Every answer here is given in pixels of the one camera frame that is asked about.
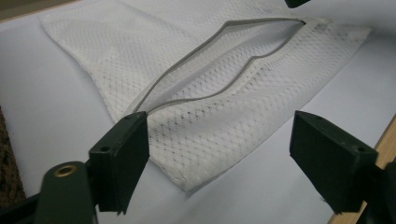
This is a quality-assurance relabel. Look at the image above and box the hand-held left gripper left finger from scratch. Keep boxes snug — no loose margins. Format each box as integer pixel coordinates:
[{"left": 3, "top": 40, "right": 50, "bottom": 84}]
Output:
[{"left": 88, "top": 110, "right": 150, "bottom": 217}]

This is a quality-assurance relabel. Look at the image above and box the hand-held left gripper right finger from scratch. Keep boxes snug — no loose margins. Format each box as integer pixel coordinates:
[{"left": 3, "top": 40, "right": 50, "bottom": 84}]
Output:
[{"left": 289, "top": 109, "right": 379, "bottom": 215}]

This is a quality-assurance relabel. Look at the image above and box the white mesh laundry bag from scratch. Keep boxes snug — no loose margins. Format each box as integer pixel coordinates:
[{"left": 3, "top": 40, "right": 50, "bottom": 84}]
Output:
[{"left": 38, "top": 0, "right": 373, "bottom": 192}]

